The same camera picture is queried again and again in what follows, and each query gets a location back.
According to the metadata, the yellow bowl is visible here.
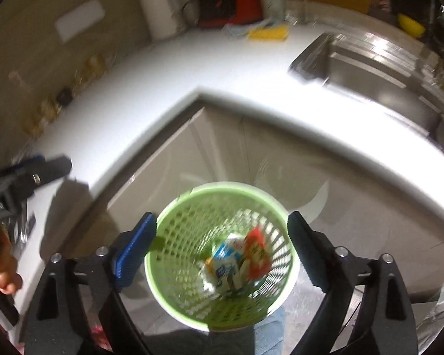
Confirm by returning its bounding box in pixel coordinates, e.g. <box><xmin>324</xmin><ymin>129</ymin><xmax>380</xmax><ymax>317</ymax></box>
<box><xmin>397</xmin><ymin>14</ymin><xmax>426</xmax><ymax>39</ymax></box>

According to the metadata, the stainless steel sink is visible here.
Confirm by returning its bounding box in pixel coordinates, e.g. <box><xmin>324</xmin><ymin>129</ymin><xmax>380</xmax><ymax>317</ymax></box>
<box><xmin>290</xmin><ymin>32</ymin><xmax>444</xmax><ymax>150</ymax></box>

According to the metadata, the white wall socket cover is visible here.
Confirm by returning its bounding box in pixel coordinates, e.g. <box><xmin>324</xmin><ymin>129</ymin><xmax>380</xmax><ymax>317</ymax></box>
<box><xmin>54</xmin><ymin>0</ymin><xmax>106</xmax><ymax>43</ymax></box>

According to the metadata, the amber glass cup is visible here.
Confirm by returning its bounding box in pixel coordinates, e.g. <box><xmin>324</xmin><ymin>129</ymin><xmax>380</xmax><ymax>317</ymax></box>
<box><xmin>37</xmin><ymin>99</ymin><xmax>62</xmax><ymax>123</ymax></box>
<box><xmin>22</xmin><ymin>116</ymin><xmax>46</xmax><ymax>139</ymax></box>
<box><xmin>86</xmin><ymin>54</ymin><xmax>107</xmax><ymax>79</ymax></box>

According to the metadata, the yellow honeycomb sponge cloth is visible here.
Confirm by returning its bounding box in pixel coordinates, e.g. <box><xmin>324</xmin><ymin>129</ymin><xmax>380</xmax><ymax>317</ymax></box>
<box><xmin>247</xmin><ymin>24</ymin><xmax>289</xmax><ymax>41</ymax></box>

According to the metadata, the blue white dish cloth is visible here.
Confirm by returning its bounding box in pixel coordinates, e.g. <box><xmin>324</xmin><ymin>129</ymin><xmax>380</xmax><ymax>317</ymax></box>
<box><xmin>222</xmin><ymin>19</ymin><xmax>278</xmax><ymax>38</ymax></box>

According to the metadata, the blue white wrapper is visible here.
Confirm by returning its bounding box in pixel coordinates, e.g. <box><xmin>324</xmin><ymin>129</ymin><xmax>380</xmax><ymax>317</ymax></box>
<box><xmin>200</xmin><ymin>233</ymin><xmax>249</xmax><ymax>296</ymax></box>

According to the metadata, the green plastic waste basket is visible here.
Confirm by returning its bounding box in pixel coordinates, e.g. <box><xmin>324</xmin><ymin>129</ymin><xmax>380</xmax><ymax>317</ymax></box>
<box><xmin>144</xmin><ymin>182</ymin><xmax>301</xmax><ymax>332</ymax></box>

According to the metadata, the clear glass mug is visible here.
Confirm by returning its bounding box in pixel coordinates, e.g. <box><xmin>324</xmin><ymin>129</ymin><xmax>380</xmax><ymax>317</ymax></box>
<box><xmin>285</xmin><ymin>0</ymin><xmax>316</xmax><ymax>25</ymax></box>

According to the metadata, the red snack wrapper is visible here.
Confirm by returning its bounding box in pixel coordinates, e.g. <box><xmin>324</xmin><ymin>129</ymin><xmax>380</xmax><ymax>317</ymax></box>
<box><xmin>244</xmin><ymin>226</ymin><xmax>272</xmax><ymax>280</ymax></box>

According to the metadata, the dark ceramic small pot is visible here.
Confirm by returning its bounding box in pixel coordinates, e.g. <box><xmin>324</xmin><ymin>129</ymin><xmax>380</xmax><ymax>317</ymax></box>
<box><xmin>56</xmin><ymin>87</ymin><xmax>73</xmax><ymax>107</ymax></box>

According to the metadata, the left human hand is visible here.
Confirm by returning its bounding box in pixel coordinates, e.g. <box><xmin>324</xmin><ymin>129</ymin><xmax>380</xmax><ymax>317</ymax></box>
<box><xmin>0</xmin><ymin>225</ymin><xmax>23</xmax><ymax>295</ymax></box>

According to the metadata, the white floral ceramic cup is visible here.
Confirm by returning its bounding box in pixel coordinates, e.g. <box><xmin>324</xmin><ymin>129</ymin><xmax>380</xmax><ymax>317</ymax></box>
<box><xmin>261</xmin><ymin>0</ymin><xmax>285</xmax><ymax>21</ymax></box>

